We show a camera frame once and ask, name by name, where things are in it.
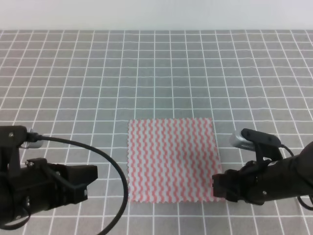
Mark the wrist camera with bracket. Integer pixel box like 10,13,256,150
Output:
0,125,43,177
229,128,283,164

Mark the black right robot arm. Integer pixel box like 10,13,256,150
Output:
212,143,313,206

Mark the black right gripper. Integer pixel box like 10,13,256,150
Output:
212,160,271,205

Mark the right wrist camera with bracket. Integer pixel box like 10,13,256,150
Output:
229,128,283,164

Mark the black left camera cable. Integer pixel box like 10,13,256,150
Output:
29,133,129,235

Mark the pink white wavy striped towel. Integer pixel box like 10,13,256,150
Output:
127,117,222,203

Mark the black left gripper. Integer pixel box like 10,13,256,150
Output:
9,158,98,213

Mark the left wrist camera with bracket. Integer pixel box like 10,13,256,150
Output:
0,125,43,177

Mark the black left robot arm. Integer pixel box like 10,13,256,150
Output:
0,158,98,224

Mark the grey grid tablecloth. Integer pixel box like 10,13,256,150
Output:
0,30,313,235

